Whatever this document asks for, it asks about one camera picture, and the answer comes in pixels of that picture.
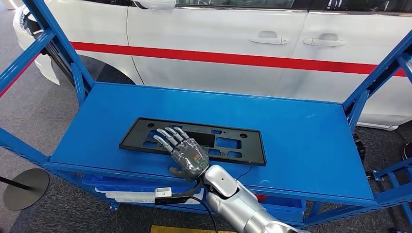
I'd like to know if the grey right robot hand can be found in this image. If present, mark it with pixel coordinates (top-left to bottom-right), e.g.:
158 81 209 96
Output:
153 126 210 182

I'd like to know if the black plastic plate bracket part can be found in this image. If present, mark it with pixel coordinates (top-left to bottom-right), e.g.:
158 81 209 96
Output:
119 117 267 167

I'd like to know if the blue metal shelf rack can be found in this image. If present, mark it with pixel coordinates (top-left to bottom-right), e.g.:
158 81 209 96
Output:
0 0 412 233

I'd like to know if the white plastic bin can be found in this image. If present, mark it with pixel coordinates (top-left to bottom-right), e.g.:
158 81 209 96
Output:
95 187 205 205

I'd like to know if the blue plastic bin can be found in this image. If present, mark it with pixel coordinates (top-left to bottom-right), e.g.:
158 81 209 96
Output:
254 193 307 226

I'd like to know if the white car with red stripe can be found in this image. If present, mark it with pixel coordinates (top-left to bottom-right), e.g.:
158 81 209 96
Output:
13 0 412 132

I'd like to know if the white car side mirror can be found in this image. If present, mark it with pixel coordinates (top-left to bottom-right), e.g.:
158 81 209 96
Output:
130 0 177 11

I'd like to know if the black stanchion with round base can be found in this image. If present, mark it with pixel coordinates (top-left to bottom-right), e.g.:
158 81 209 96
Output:
0 168 51 211

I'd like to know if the black ribbed plastic object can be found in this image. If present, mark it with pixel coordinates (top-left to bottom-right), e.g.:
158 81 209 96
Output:
353 133 367 165

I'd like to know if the red barrier belt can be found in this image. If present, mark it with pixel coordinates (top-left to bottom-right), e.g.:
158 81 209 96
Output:
0 53 41 99

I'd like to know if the dark round floor base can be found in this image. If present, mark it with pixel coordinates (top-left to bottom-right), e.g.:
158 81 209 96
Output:
401 142 412 161

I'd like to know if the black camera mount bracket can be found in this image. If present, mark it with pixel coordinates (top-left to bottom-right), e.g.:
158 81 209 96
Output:
154 178 204 205

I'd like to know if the thin black wire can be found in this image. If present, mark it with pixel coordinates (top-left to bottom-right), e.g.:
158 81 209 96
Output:
236 163 253 182

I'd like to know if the white car door handle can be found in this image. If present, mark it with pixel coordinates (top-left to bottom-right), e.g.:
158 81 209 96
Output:
248 31 290 45
302 33 346 47

